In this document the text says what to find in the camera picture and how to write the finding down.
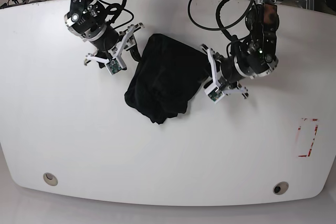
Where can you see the right table grommet hole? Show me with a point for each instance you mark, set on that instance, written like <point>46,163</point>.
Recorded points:
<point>280,188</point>

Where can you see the table grommet hole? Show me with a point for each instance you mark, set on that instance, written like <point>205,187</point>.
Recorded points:
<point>50,179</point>
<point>280,188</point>

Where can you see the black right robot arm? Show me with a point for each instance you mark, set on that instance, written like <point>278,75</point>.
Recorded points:
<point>92,20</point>

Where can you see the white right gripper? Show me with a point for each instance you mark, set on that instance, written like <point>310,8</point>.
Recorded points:
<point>110,44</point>

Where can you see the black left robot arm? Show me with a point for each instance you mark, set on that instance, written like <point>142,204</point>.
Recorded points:
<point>251,51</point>

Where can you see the black T-shirt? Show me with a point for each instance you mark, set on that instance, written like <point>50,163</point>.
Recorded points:
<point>168,75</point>

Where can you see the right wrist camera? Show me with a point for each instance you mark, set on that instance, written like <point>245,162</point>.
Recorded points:
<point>114,67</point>

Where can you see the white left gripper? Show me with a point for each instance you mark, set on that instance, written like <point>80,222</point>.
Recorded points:
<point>224,74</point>

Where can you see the left table grommet hole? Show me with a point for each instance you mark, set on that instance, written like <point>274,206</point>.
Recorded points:
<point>50,179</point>

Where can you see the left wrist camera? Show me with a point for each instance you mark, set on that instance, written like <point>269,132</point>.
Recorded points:
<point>214,93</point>

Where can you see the red tape rectangle marking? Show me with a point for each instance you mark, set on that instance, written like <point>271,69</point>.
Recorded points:
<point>305,138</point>

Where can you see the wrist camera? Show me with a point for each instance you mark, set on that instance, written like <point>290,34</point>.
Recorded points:
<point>114,67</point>
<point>214,93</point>

